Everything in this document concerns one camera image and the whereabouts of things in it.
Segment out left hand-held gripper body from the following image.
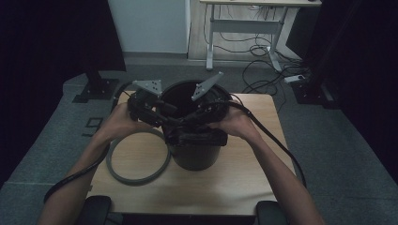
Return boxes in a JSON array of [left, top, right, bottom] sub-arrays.
[[127, 79, 163, 127]]

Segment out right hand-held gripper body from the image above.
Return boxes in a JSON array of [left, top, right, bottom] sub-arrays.
[[191, 71, 231, 123]]

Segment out black plastic trash bin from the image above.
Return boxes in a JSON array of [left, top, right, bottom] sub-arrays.
[[159, 80, 233, 173]]

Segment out grey bin rim ring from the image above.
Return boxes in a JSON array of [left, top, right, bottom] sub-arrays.
[[105, 127, 172, 187]]

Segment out person's right hand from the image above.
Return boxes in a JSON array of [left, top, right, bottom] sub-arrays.
[[207, 105, 261, 142]]

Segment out person's left hand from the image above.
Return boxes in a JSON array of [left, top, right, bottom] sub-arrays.
[[101, 102, 155, 142]]

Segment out white cabinet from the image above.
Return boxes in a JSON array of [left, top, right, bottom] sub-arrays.
[[107, 0, 191, 55]]

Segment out white power strip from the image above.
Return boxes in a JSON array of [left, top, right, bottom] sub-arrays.
[[283, 74, 306, 84]]

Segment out black curtain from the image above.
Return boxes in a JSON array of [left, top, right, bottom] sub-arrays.
[[0, 0, 127, 188], [285, 0, 398, 184]]

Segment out black chair armrest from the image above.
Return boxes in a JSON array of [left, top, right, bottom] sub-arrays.
[[76, 195, 113, 225], [256, 201, 289, 225]]

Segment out black stand with base plate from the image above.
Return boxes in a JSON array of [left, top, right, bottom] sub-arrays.
[[290, 0, 342, 111], [72, 62, 120, 104]]

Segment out black floor cables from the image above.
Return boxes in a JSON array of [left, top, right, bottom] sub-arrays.
[[203, 4, 312, 113]]

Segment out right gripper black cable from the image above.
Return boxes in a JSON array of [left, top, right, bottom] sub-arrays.
[[215, 93, 308, 189]]

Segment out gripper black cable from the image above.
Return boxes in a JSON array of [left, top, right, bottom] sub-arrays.
[[215, 93, 308, 189], [43, 81, 135, 204]]

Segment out white metal frame desk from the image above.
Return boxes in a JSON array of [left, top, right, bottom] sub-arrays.
[[199, 0, 323, 73]]

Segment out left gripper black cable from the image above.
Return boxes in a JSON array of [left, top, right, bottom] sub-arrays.
[[43, 81, 135, 204]]

